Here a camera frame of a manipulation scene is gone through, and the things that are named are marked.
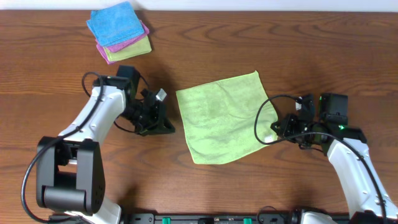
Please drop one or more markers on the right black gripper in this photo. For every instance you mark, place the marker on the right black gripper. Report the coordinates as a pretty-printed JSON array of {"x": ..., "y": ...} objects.
[{"x": 288, "y": 121}]

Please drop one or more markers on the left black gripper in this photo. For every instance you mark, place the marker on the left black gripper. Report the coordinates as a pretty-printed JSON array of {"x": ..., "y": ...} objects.
[{"x": 152, "y": 116}]

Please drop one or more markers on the light green microfiber cloth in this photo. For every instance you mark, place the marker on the light green microfiber cloth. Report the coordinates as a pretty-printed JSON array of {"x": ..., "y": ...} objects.
[{"x": 225, "y": 120}]

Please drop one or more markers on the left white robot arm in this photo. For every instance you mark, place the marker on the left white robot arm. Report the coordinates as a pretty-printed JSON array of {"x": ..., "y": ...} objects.
[{"x": 70, "y": 174}]

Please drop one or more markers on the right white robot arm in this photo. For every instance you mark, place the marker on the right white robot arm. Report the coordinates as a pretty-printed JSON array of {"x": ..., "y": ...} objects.
[{"x": 346, "y": 148}]

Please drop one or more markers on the folded green cloth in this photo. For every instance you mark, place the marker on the folded green cloth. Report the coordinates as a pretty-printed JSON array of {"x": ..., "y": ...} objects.
[{"x": 139, "y": 48}]

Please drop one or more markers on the folded pink cloth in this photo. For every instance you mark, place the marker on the folded pink cloth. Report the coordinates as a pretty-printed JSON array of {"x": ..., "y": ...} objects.
[{"x": 122, "y": 45}]

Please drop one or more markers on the folded blue cloth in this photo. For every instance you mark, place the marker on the folded blue cloth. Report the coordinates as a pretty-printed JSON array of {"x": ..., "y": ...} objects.
[{"x": 115, "y": 24}]

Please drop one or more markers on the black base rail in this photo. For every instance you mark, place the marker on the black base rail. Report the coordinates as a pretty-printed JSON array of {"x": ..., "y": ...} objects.
[{"x": 148, "y": 218}]

